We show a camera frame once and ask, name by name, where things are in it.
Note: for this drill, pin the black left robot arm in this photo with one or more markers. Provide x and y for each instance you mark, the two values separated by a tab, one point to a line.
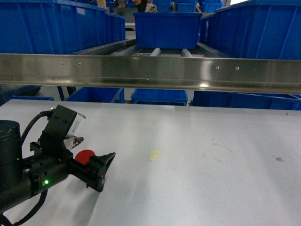
22	179

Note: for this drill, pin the blue bin centre shelf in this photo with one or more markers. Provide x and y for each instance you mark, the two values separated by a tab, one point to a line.
167	30

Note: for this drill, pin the red mushroom push button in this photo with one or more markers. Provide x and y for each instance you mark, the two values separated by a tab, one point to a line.
83	156

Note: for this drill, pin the blue bin under shelf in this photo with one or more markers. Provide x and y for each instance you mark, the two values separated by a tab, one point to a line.
98	95
246	100
159	97

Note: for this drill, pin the yellow tape piece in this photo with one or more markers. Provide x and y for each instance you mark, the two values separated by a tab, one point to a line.
153	155

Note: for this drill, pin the stainless steel shelf rail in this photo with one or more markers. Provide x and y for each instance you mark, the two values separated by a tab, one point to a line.
190	73

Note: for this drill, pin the large blue bin right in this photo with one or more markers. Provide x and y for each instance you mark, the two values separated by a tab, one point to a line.
257	29

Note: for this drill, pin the blue bin under shelf left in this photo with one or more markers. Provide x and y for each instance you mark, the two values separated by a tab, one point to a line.
98	95

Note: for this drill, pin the white-worn left gripper finger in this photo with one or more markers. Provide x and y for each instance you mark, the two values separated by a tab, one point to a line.
72	142

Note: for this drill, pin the large blue bin left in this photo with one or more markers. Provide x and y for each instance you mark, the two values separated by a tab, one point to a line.
56	26

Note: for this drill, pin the large blue bin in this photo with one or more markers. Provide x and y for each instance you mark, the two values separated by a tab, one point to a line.
56	26
257	29

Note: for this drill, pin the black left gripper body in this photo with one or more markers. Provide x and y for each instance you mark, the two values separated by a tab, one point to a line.
46	168

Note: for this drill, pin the person in background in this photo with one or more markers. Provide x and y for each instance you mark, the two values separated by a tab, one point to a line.
140	5

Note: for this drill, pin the blue bin under shelf centre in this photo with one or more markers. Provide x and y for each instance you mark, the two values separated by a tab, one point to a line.
159	97

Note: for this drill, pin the blue bin under shelf right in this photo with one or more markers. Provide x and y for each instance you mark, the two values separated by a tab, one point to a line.
246	100

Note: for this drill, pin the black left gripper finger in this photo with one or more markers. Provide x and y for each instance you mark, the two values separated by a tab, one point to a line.
93	172

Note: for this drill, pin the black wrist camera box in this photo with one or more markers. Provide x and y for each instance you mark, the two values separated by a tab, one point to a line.
62	124

